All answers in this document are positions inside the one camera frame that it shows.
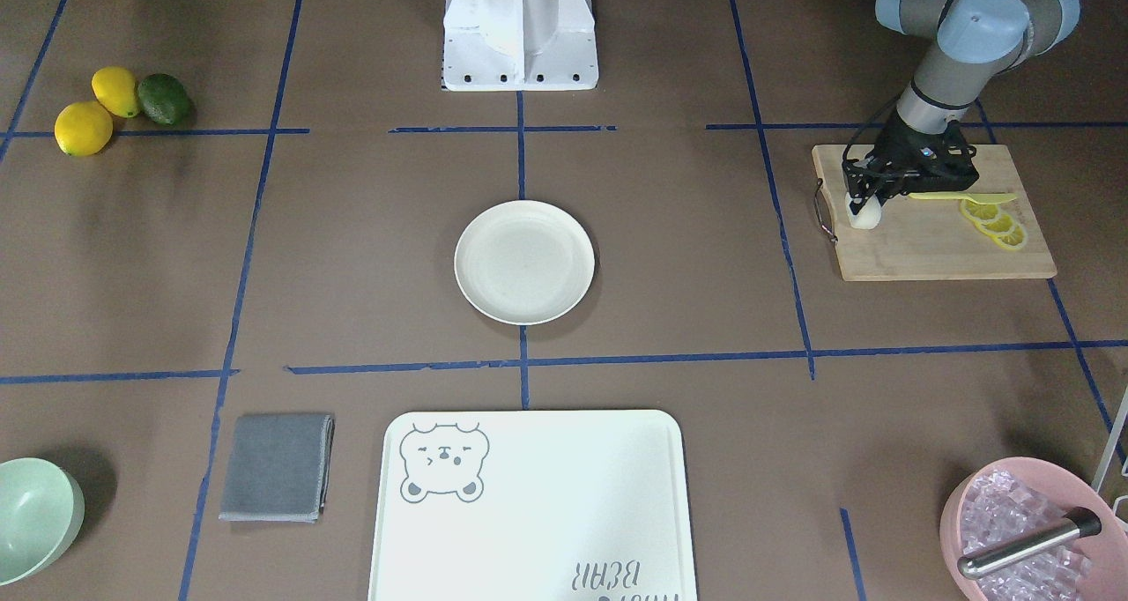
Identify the pink bowl with ice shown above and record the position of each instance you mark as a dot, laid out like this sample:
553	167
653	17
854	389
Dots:
1018	494

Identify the yellow lemon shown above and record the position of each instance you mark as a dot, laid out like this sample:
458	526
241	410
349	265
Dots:
83	128
115	89

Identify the folded grey cloth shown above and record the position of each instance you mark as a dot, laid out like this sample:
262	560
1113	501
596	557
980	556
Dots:
278	468

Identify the lemon slice near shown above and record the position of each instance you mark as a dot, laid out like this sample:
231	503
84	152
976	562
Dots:
1015	238

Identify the yellow-green plastic knife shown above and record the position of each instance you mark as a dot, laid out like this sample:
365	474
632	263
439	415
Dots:
993	199

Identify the white wire cup rack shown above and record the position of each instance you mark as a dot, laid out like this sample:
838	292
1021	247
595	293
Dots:
1109	476

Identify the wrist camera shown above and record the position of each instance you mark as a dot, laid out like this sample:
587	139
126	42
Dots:
942	168

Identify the wooden cutting board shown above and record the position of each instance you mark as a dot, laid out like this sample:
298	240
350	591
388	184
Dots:
930	240

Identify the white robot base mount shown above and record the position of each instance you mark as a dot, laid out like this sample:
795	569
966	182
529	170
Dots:
519	46

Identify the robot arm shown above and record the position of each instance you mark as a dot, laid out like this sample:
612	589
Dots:
972	42

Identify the lemon slice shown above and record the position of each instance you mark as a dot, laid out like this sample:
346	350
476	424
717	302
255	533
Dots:
977	213
1015	238
1002	225

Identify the mint green bowl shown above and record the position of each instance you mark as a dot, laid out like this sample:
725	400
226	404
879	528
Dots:
42	510

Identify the white bear tray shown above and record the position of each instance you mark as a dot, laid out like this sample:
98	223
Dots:
533	505

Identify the cream round plate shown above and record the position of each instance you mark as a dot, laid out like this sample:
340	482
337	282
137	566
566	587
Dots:
524	262

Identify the lemon slice far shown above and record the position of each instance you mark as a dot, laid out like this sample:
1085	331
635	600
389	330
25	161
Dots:
977	213

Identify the lemon slice middle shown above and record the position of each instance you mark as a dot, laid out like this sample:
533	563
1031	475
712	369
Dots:
1002	225

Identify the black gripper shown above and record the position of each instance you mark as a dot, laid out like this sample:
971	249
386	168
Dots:
901	143

